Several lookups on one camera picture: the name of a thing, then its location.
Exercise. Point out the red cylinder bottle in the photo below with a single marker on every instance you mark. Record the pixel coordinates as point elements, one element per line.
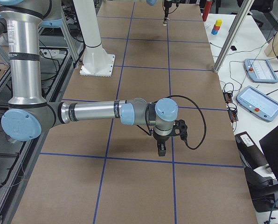
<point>206,10</point>

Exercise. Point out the orange black electronics board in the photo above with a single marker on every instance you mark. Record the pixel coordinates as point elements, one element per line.
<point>231,106</point>

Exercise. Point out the aluminium frame post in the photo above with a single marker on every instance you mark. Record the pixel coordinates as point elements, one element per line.
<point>237,23</point>

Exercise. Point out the black box with label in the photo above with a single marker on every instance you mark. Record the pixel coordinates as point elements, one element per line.
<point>250,151</point>

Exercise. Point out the blue cube block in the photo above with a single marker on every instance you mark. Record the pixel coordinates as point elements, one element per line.
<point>214,32</point>

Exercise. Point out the near teach pendant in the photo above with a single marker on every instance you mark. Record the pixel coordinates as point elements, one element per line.
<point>258,103</point>

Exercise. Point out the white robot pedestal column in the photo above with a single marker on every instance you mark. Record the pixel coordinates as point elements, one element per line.
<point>96,61</point>

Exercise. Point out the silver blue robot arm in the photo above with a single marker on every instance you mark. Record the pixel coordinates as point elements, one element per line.
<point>153,2</point>
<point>29,114</point>

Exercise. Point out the red cube block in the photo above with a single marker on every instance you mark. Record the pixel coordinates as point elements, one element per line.
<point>216,28</point>

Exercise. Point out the yellow cube block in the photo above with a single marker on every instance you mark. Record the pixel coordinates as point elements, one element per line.
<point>218,23</point>

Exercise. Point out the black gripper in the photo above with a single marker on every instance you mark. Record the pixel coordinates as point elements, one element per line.
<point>167,9</point>
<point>160,138</point>

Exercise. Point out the far teach pendant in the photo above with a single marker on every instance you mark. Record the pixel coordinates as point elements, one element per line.
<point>260,71</point>

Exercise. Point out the teach pendant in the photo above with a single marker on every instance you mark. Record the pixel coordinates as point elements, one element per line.
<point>258,103</point>
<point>260,71</point>

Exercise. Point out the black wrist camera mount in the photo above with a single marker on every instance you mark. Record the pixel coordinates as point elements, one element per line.
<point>180,129</point>

